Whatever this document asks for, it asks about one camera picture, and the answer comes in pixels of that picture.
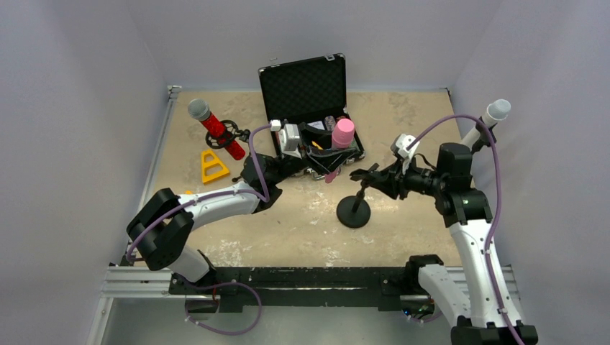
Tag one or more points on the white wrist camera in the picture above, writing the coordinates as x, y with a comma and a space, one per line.
404, 149
288, 136

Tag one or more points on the black poker chip case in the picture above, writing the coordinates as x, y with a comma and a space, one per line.
309, 93

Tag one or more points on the red glitter microphone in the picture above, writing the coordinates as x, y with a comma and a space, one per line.
199, 110

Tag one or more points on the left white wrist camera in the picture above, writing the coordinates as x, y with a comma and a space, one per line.
288, 136

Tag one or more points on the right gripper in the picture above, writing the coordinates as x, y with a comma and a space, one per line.
388, 179

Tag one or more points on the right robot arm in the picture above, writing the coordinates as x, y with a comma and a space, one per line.
485, 313

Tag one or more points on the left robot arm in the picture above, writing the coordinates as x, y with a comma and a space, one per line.
160, 230

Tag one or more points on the black tripod shock-mount stand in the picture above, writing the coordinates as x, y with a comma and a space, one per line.
224, 135

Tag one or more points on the black round-base mic stand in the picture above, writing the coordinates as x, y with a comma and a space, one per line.
485, 136

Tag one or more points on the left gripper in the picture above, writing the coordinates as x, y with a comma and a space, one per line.
304, 155

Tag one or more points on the pink microphone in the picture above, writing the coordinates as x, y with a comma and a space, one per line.
342, 137

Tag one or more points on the black front mounting rail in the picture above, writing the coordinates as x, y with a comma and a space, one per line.
234, 288

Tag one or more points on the yellow triangle stand upper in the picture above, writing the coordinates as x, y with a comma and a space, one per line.
212, 168

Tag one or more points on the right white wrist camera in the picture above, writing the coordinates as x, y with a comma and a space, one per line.
404, 149

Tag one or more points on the white microphone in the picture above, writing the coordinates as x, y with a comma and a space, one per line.
496, 111

